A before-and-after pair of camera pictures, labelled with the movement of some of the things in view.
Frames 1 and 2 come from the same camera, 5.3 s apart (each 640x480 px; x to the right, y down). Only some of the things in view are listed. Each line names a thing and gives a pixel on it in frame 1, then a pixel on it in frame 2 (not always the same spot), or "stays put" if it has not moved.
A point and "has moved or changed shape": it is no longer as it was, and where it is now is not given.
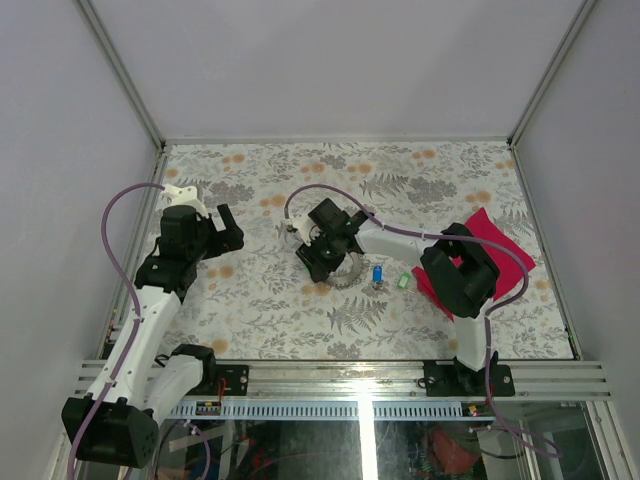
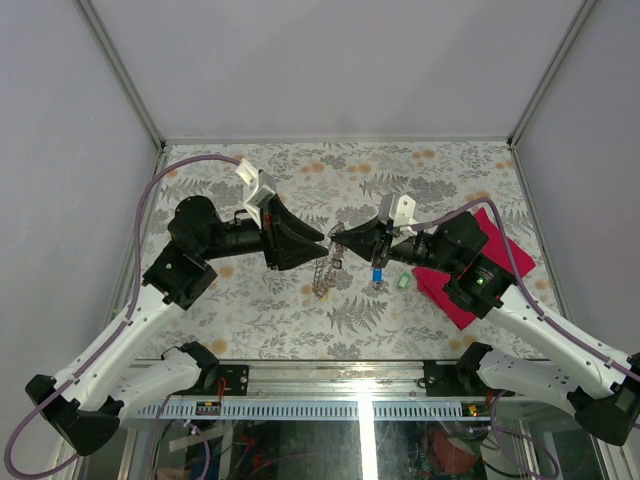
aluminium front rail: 371,379 stays put
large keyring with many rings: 353,279 has moved or changed shape
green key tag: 403,281 stays put
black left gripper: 227,240 → 277,218
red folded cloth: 509,266 stays put
